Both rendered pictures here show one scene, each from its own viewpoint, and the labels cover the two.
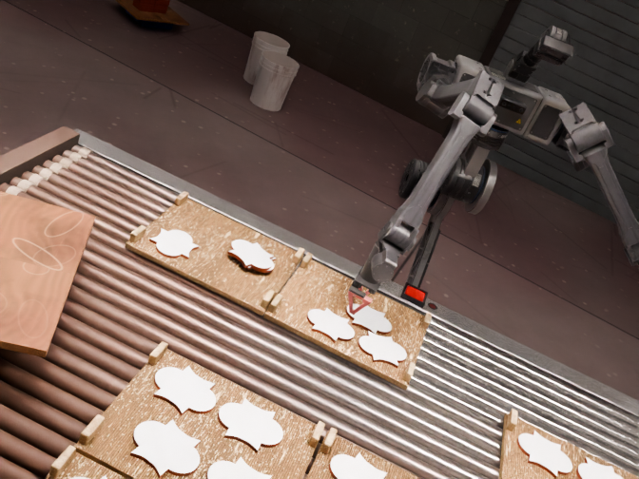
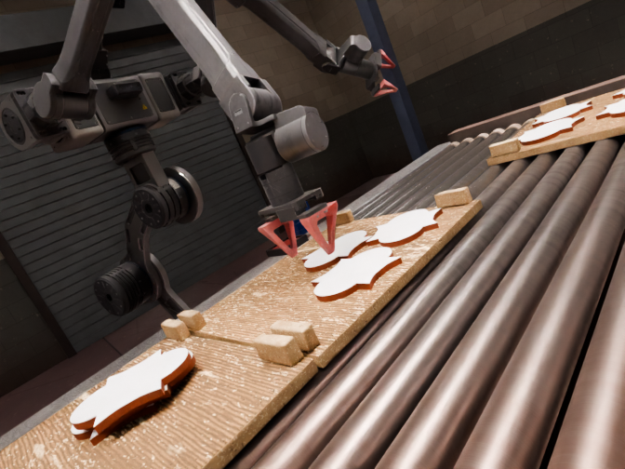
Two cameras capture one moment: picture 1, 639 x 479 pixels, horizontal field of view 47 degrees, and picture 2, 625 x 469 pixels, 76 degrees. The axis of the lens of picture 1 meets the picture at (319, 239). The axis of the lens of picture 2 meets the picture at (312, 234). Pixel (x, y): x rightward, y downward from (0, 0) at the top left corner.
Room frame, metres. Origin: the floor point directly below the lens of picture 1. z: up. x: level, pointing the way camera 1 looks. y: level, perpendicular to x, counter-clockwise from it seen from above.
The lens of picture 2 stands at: (1.28, 0.28, 1.13)
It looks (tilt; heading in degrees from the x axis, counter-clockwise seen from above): 13 degrees down; 315
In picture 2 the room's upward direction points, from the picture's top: 24 degrees counter-clockwise
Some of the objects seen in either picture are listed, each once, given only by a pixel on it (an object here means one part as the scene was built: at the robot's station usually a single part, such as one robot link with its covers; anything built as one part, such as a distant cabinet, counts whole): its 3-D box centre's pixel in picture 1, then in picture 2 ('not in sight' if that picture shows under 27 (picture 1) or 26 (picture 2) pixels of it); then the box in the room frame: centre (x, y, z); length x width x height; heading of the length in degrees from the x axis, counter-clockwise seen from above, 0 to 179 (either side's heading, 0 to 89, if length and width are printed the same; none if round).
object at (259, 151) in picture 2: (381, 255); (271, 152); (1.74, -0.17, 1.14); 0.07 x 0.06 x 0.07; 9
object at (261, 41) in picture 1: (264, 61); not in sight; (5.81, 0.98, 0.18); 0.30 x 0.30 x 0.37
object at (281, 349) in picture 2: (267, 298); (276, 348); (1.61, 0.06, 0.95); 0.06 x 0.02 x 0.03; 175
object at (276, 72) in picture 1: (273, 82); not in sight; (5.42, 0.80, 0.18); 0.30 x 0.30 x 0.37
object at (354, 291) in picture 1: (358, 297); (314, 227); (1.71, -0.16, 1.00); 0.07 x 0.07 x 0.09; 83
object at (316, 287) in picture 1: (352, 317); (330, 268); (1.72, -0.17, 0.93); 0.41 x 0.35 x 0.02; 84
